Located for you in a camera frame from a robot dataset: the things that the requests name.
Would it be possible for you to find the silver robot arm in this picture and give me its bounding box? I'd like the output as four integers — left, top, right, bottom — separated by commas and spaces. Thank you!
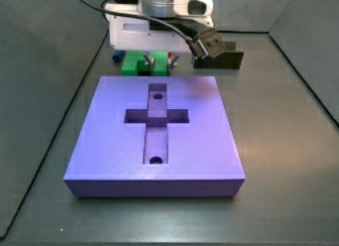
103, 0, 216, 76

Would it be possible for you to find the black cable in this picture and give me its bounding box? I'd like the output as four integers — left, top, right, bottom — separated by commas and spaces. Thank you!
69, 0, 196, 46

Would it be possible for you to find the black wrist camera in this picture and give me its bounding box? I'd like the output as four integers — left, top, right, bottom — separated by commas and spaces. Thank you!
189, 28, 227, 61

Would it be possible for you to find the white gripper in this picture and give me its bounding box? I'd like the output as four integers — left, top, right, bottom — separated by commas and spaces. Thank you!
103, 0, 213, 75

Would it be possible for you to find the green U-shaped block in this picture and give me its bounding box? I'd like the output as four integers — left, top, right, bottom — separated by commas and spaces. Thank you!
121, 51, 168, 76

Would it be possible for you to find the blue peg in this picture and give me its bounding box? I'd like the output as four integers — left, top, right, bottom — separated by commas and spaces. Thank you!
112, 50, 124, 62

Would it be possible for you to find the purple board with cross slot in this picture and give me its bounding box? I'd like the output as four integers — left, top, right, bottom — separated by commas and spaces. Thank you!
64, 76, 245, 197

